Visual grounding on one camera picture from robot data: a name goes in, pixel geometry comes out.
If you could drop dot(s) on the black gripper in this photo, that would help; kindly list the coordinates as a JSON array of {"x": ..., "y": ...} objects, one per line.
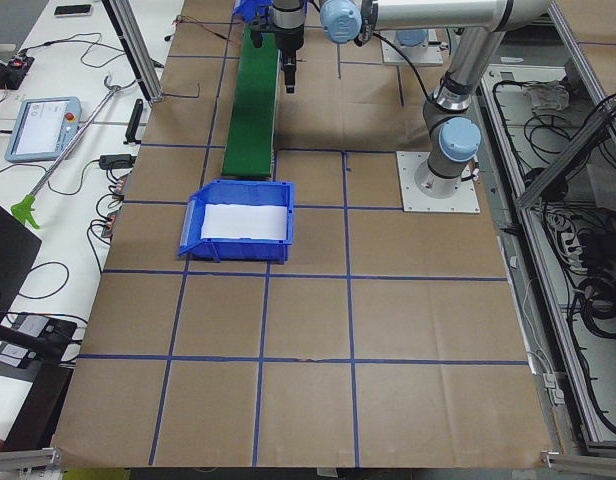
[{"x": 290, "y": 44}]

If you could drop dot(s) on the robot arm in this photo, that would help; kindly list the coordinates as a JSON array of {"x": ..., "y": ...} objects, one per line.
[
  {"x": 369, "y": 99},
  {"x": 422, "y": 48}
]

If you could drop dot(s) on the blue bin right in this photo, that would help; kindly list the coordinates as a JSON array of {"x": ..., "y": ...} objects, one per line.
[{"x": 249, "y": 9}]

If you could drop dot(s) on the blue bin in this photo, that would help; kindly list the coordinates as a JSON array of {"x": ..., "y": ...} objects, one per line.
[
  {"x": 249, "y": 9},
  {"x": 257, "y": 193}
]

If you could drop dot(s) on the green conveyor belt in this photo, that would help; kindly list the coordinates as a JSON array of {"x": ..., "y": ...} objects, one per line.
[{"x": 249, "y": 148}]

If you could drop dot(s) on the blue bin left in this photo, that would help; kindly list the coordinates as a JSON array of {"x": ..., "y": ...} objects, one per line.
[{"x": 257, "y": 193}]

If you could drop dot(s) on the white foam pad left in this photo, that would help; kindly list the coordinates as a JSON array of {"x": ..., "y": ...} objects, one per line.
[{"x": 238, "y": 221}]

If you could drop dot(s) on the black power adapter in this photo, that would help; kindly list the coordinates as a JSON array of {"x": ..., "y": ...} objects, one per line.
[{"x": 116, "y": 161}]

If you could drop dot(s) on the teach pendant tablet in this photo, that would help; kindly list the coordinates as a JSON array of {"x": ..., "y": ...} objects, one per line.
[{"x": 43, "y": 128}]

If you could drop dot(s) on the grabber reaching tool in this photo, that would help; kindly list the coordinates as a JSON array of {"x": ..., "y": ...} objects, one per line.
[{"x": 22, "y": 211}]

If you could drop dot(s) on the aluminium frame post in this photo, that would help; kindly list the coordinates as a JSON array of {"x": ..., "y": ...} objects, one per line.
[{"x": 127, "y": 29}]

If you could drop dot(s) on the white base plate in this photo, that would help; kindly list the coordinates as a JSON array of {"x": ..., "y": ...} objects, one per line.
[{"x": 423, "y": 192}]

